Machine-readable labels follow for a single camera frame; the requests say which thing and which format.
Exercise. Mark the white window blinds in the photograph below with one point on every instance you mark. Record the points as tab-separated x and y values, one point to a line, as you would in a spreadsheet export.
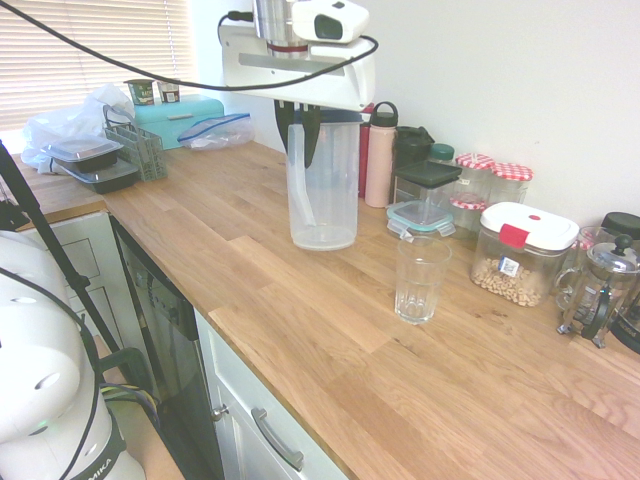
75	50

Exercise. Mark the black meal container clear lid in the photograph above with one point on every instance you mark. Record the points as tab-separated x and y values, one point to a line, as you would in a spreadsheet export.
107	179
82	152

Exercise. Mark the clear drinking glass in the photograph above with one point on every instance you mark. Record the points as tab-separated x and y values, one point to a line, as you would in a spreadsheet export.
420	280

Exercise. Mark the clear plastic pitcher blue lid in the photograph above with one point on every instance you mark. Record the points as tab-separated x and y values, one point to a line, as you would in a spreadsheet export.
325	200

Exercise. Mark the black dishwasher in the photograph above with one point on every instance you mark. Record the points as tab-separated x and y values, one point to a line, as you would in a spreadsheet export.
170	325

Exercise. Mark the glass french press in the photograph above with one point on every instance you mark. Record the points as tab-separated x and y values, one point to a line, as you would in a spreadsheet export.
600	290

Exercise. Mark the white side cabinet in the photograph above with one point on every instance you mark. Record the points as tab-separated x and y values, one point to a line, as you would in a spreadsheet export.
75	250

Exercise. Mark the dark green shaker bottle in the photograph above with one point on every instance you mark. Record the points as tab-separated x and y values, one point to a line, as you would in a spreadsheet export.
412	145

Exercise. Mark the white plastic bag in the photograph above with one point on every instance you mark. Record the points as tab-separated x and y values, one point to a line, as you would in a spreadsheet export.
60	122

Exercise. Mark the pink bottle black cap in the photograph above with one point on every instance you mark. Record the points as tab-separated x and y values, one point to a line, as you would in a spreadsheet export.
379	165

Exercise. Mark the black coffee appliance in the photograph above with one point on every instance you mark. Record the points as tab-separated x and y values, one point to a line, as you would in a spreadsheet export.
627	327

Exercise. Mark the small jar red checked lid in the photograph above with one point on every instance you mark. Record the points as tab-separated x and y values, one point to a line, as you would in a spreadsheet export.
467	212

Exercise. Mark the jar with black lid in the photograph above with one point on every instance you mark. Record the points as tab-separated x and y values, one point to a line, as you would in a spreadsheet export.
622	222

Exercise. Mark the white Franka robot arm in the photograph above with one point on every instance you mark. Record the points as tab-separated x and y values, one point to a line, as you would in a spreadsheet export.
30	360

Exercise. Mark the green yogurt cup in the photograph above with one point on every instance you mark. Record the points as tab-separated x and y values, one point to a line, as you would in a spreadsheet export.
141	92

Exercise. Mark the clear zip bag blue seal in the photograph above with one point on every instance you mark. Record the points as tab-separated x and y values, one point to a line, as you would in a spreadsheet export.
220	132

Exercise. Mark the small clear container black lid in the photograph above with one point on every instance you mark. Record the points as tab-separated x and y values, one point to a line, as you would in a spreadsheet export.
425	180

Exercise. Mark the silver cabinet knob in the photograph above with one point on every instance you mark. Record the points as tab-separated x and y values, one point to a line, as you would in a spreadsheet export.
220	412

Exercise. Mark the brown and white yogurt cup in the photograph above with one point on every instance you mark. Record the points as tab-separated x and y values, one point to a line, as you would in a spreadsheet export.
169	91

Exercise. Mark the teal bread box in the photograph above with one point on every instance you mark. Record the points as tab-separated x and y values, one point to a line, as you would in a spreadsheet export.
185	117

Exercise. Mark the green and black clamp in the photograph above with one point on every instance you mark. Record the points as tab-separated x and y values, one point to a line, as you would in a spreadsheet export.
125	360

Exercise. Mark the glass mug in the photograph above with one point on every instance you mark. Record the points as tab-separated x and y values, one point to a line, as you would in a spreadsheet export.
592	237

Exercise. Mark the jar with green lid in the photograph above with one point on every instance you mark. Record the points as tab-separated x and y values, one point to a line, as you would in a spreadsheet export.
442	152

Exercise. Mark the white cabinet drawer front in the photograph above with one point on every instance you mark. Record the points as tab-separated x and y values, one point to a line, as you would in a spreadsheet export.
235	410

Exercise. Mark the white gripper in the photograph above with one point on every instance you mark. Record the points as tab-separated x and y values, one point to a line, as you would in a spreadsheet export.
300	75

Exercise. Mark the black stand leg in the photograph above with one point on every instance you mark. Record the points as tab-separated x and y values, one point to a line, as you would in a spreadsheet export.
35	210

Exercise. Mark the red bottle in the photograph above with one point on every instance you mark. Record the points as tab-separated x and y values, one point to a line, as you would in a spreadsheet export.
363	160

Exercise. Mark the glass container teal lid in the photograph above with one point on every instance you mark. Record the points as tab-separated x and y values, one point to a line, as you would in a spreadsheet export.
420	217

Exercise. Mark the grey cutlery basket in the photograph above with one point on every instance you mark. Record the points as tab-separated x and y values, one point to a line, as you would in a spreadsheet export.
145	155

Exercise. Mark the cereal container white lid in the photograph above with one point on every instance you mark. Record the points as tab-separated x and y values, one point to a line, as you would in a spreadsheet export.
525	250

